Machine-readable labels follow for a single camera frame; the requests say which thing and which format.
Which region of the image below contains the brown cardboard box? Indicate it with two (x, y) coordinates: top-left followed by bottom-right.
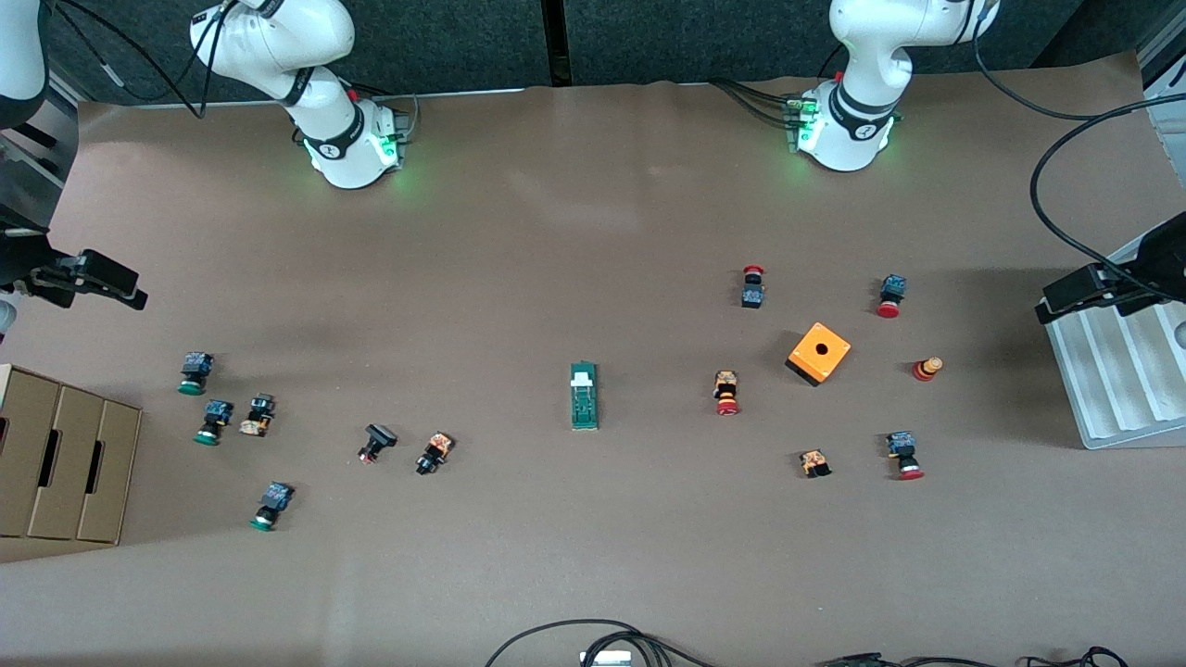
(0, 363), (62, 539)
(28, 384), (105, 542)
(77, 398), (144, 546)

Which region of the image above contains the black square head switch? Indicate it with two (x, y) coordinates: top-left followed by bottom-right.
(357, 423), (399, 465)

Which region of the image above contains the black base cable bundle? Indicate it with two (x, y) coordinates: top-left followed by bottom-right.
(713, 79), (802, 131)

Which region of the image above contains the black looped cable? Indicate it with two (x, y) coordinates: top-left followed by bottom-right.
(484, 619), (714, 667)

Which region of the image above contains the black selector switch orange block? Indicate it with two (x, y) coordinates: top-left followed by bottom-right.
(415, 431), (455, 477)

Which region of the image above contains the green load switch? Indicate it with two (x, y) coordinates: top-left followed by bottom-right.
(569, 361), (600, 431)

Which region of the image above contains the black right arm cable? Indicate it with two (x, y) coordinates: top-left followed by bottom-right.
(37, 0), (279, 121)

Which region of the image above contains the black selector switch pale block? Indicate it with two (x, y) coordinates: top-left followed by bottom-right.
(238, 393), (277, 438)

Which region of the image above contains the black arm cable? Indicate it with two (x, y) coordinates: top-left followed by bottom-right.
(37, 0), (279, 121)
(964, 0), (1186, 283)

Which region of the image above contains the grey metal frame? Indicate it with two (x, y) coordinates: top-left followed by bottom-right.
(0, 69), (80, 233)
(1138, 14), (1186, 131)

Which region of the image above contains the green mushroom push button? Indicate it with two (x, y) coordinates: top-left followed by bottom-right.
(178, 351), (215, 396)
(193, 399), (234, 447)
(248, 482), (296, 533)

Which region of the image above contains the brown paper table cover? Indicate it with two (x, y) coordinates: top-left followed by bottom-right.
(0, 51), (1186, 667)

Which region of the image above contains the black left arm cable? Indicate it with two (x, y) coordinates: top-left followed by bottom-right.
(964, 0), (1186, 283)

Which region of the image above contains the white ridged tray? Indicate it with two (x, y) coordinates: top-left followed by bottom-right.
(1045, 232), (1186, 451)

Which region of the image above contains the thin black cable bundle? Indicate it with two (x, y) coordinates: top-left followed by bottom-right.
(815, 647), (1131, 667)

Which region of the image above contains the orange button enclosure box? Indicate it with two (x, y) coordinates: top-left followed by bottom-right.
(785, 321), (852, 388)

